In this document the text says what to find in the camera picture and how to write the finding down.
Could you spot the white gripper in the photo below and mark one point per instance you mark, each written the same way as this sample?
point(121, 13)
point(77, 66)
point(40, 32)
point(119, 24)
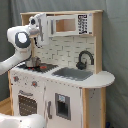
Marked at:
point(38, 29)

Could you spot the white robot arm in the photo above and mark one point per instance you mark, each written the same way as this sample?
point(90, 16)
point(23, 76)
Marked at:
point(20, 38)

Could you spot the wooden toy kitchen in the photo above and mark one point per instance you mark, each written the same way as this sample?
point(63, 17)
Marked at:
point(83, 52)

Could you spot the white toy microwave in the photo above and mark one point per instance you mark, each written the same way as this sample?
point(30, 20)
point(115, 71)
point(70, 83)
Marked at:
point(68, 25)

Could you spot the small metal pot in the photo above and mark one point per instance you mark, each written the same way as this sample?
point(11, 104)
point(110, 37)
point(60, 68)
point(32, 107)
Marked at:
point(33, 62)

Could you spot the black toy stovetop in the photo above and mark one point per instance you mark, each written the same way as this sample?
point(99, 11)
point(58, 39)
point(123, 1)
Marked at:
point(43, 67)

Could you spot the red left stove knob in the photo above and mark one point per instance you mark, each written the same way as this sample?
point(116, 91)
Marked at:
point(15, 78)

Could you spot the red stove knob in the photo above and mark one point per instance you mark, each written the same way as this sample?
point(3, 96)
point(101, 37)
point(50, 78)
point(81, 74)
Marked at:
point(15, 78)
point(34, 83)

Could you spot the grey toy sink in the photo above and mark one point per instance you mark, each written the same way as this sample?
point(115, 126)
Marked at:
point(73, 74)

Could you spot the red right stove knob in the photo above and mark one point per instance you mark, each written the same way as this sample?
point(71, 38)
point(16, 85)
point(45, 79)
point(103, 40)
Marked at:
point(34, 83)

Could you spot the grey ice dispenser panel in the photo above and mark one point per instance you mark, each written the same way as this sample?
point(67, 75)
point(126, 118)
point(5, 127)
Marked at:
point(62, 103)

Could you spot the toy oven door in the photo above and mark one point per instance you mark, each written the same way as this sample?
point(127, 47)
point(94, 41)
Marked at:
point(27, 105)

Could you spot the grey cupboard door handle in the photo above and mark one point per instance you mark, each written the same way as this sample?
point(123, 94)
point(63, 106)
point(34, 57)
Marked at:
point(49, 110)

